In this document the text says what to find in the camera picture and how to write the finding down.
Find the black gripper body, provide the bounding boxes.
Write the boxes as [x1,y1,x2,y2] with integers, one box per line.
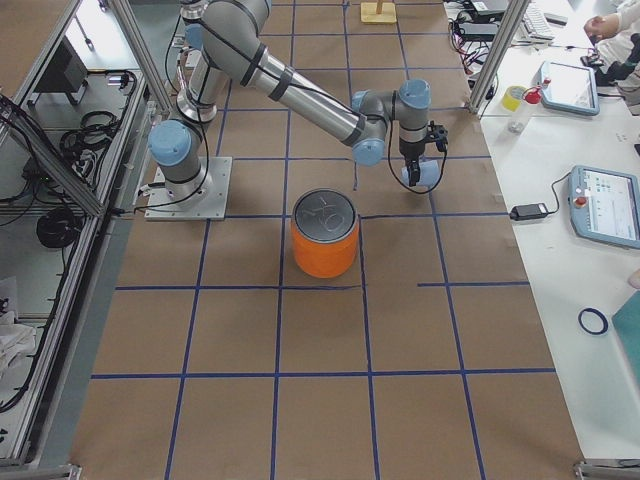
[399,140,425,172]

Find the light blue paper cup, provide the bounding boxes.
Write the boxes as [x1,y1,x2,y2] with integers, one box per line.
[401,160,440,188]

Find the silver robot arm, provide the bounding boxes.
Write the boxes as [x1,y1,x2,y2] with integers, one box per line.
[175,1,447,194]

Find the orange cylindrical container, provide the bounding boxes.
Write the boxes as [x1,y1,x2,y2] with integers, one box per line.
[291,189,359,279]

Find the yellow tape roll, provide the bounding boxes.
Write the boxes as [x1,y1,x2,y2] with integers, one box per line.
[501,85,527,112]

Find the small black power brick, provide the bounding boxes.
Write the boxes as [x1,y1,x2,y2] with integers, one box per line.
[509,203,550,221]

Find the black power adapter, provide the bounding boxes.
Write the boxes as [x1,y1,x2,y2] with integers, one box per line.
[458,23,499,42]

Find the wooden mug tree stand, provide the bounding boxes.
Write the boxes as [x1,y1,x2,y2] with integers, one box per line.
[360,0,397,25]

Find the far teach pendant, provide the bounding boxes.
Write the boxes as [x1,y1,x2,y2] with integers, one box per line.
[537,61,600,116]

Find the teach pendant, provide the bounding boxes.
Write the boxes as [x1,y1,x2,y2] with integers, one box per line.
[568,165,639,250]
[537,61,600,116]

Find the near teach pendant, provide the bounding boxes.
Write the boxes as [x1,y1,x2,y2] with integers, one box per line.
[568,165,639,250]

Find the teal board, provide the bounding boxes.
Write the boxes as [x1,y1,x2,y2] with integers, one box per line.
[612,291,640,387]

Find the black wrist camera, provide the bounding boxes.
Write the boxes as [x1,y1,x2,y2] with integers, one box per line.
[426,120,448,153]

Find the blue tape ring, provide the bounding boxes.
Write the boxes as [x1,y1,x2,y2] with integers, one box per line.
[577,307,610,337]

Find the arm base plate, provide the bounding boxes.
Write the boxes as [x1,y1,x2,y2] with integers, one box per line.
[144,156,233,221]

